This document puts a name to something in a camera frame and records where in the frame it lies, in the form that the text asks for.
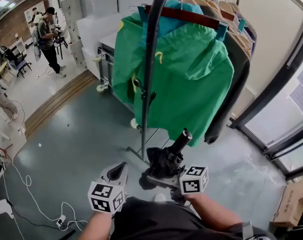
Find green hooded jacket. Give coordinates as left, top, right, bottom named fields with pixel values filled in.
left=112, top=0, right=235, bottom=147

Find red metal frame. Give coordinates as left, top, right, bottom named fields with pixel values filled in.
left=0, top=141, right=14, bottom=160

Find small white table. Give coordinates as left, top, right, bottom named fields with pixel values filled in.
left=10, top=36, right=26, bottom=55

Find white power strip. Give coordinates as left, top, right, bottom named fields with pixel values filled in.
left=55, top=215, right=67, bottom=229

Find blue office chair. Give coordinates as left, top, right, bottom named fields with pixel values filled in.
left=8, top=53, right=33, bottom=79

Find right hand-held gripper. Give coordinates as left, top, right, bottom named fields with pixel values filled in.
left=146, top=165, right=209, bottom=205

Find cardboard box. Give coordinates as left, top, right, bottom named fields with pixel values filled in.
left=272, top=177, right=303, bottom=229

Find grey shoulder strap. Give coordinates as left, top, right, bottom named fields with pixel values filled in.
left=241, top=221, right=255, bottom=240

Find black glass door frame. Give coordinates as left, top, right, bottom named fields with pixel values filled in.
left=231, top=0, right=303, bottom=180

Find grey backpack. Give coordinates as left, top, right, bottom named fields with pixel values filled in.
left=31, top=25, right=42, bottom=61

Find dark grey hoodie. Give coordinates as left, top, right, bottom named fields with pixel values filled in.
left=203, top=5, right=251, bottom=145

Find black clothes rack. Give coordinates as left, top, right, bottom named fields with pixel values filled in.
left=126, top=0, right=240, bottom=166

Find black cable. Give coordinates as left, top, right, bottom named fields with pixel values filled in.
left=5, top=198, right=77, bottom=237

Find red wooden clip hanger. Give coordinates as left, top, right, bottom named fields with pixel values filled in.
left=137, top=5, right=229, bottom=41

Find black umbrella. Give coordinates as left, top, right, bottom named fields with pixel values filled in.
left=138, top=128, right=193, bottom=191

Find person's left forearm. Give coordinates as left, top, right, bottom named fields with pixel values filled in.
left=80, top=210, right=115, bottom=240

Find grey metal wheeled cart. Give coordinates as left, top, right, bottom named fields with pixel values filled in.
left=92, top=31, right=142, bottom=130

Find grey metal lockers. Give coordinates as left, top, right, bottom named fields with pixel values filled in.
left=57, top=0, right=117, bottom=67

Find black chair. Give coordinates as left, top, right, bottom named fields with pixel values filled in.
left=53, top=35, right=69, bottom=60

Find round wooden stool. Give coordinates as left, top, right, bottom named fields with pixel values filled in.
left=0, top=61, right=16, bottom=84

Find person's black shirt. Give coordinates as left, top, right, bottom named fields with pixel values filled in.
left=111, top=196, right=270, bottom=240

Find white cable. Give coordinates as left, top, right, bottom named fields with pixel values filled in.
left=1, top=148, right=89, bottom=235

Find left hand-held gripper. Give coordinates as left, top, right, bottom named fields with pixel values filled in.
left=87, top=161, right=130, bottom=214

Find row of wooden hangers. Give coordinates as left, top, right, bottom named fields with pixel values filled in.
left=175, top=0, right=252, bottom=55

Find white poster board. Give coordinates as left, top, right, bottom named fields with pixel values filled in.
left=23, top=0, right=46, bottom=24

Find white cabinet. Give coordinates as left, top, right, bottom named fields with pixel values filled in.
left=76, top=13, right=117, bottom=81

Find person's right forearm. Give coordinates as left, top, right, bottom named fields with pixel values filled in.
left=185, top=193, right=244, bottom=231

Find white paper notice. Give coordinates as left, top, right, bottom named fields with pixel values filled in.
left=288, top=80, right=303, bottom=115

